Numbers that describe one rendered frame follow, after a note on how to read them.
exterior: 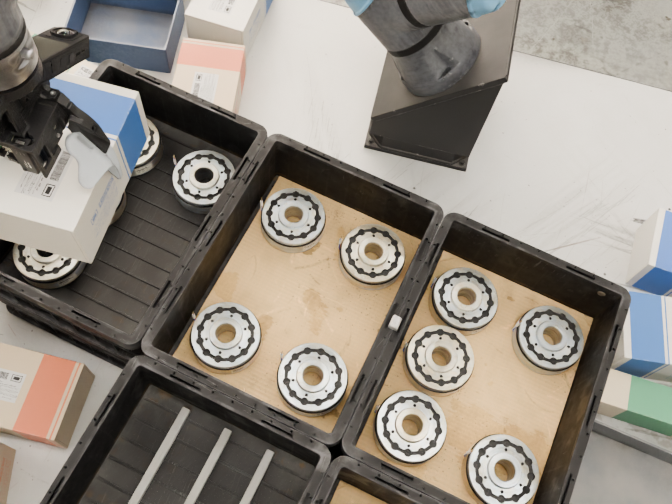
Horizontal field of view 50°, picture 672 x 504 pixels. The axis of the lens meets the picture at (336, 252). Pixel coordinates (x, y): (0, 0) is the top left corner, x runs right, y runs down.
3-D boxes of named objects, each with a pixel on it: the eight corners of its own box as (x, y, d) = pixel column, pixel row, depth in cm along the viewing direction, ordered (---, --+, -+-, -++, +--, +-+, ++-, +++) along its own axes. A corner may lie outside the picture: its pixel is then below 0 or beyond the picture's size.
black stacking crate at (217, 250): (272, 170, 123) (272, 132, 113) (430, 241, 120) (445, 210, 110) (150, 372, 107) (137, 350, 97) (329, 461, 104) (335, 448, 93)
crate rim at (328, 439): (272, 137, 114) (272, 129, 112) (444, 215, 111) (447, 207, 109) (137, 354, 98) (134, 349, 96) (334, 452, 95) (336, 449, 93)
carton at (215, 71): (233, 136, 138) (231, 113, 131) (171, 128, 138) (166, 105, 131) (246, 70, 145) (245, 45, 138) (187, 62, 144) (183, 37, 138)
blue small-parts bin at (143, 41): (70, 59, 143) (60, 34, 136) (90, 2, 149) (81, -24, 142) (170, 73, 143) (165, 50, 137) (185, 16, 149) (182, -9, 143)
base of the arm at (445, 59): (422, 33, 133) (391, -4, 126) (491, 18, 122) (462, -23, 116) (394, 100, 128) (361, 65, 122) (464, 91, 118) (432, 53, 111)
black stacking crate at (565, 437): (432, 242, 120) (447, 211, 109) (599, 318, 117) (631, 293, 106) (331, 462, 104) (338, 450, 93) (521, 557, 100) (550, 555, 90)
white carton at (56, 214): (65, 110, 96) (45, 66, 88) (150, 132, 96) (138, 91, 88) (-2, 238, 88) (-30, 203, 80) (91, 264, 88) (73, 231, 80)
